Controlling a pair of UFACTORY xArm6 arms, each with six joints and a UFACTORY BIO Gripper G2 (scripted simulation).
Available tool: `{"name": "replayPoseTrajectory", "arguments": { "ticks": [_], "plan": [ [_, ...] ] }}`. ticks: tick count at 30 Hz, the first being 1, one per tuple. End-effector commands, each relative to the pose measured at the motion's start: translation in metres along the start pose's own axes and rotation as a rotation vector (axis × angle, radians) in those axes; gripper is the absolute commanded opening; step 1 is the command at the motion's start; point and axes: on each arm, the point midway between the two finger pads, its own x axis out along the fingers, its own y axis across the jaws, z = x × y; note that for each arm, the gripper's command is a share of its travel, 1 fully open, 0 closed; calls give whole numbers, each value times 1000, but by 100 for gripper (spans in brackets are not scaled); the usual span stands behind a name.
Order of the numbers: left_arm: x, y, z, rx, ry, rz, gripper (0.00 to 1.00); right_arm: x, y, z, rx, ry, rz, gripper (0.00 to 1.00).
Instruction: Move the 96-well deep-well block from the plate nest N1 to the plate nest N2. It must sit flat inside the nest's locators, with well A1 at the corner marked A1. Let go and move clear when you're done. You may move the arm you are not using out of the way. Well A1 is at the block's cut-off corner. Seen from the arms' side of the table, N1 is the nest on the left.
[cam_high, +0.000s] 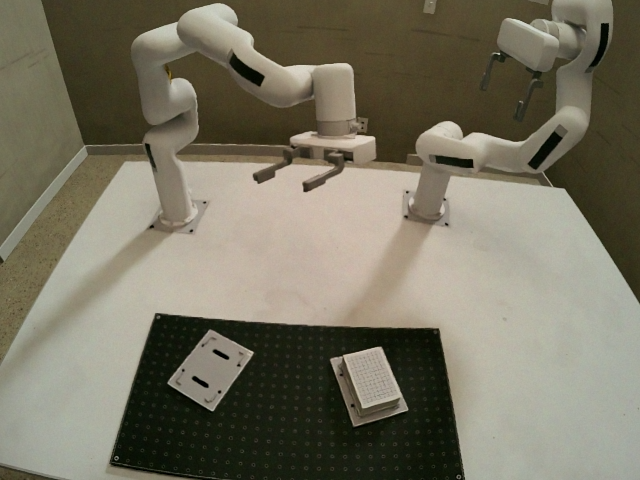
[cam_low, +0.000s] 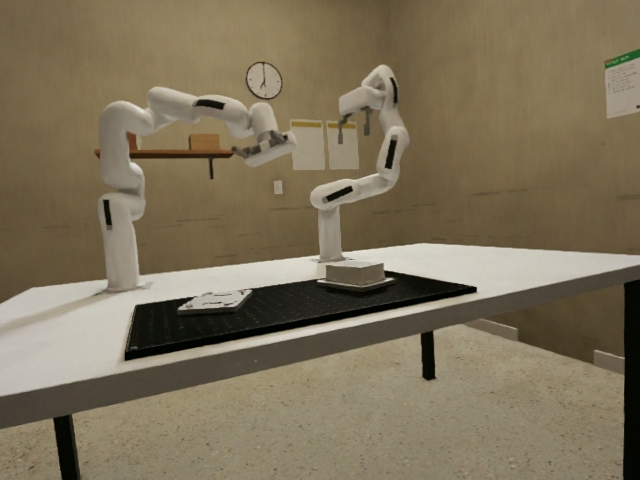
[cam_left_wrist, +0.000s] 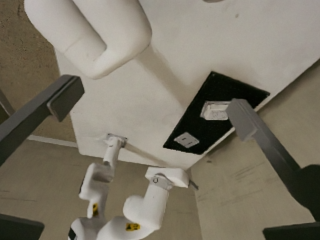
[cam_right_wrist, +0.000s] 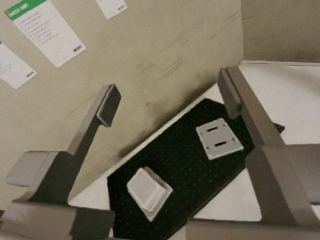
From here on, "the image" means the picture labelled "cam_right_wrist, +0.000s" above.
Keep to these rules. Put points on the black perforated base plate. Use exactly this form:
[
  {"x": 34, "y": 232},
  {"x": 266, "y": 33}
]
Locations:
[{"x": 178, "y": 157}]

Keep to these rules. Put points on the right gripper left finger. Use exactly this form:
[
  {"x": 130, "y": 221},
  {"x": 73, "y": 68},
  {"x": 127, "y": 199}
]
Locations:
[{"x": 43, "y": 212}]

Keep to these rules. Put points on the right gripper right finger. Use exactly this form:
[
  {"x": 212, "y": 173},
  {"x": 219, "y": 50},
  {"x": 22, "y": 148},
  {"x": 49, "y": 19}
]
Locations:
[{"x": 285, "y": 178}]

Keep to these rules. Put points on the white deep-well block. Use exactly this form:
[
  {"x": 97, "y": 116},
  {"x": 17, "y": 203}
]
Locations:
[{"x": 145, "y": 189}]

